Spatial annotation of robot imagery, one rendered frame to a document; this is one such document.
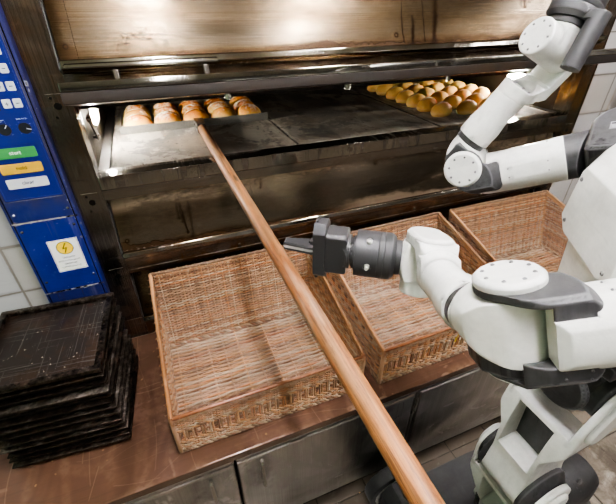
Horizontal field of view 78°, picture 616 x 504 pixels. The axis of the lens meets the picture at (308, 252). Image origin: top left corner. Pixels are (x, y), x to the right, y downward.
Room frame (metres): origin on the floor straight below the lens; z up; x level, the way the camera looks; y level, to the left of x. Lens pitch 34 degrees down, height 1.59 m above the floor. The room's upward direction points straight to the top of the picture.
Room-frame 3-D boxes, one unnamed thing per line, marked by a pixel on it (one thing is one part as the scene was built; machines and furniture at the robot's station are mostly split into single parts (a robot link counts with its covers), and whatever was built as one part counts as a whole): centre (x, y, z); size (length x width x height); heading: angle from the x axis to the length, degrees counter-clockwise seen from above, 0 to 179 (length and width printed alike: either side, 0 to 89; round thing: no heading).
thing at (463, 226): (1.29, -0.93, 0.72); 0.56 x 0.49 x 0.28; 111
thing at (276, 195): (1.31, -0.26, 1.02); 1.79 x 0.11 x 0.19; 112
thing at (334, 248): (0.60, -0.07, 1.19); 0.12 x 0.10 x 0.13; 77
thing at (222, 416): (0.85, 0.17, 0.72); 0.56 x 0.49 x 0.28; 112
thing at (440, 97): (1.94, -0.63, 1.21); 0.61 x 0.48 x 0.06; 22
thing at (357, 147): (1.33, -0.25, 1.16); 1.80 x 0.06 x 0.04; 112
